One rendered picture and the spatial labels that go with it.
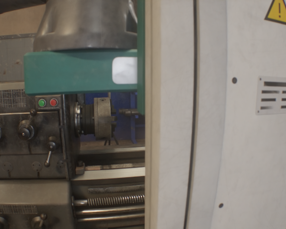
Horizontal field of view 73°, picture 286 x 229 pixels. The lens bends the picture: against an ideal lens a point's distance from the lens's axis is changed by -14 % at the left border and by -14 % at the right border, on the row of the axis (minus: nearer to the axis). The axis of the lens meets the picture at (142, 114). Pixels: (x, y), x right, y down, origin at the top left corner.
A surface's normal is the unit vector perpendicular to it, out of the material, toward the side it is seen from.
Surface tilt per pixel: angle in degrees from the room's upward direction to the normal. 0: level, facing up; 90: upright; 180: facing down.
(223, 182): 90
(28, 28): 90
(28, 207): 90
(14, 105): 90
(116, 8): 70
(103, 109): 54
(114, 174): 36
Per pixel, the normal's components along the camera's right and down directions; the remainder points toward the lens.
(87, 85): 0.25, 0.18
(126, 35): 0.73, -0.03
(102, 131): 0.18, 0.57
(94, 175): 0.12, -0.69
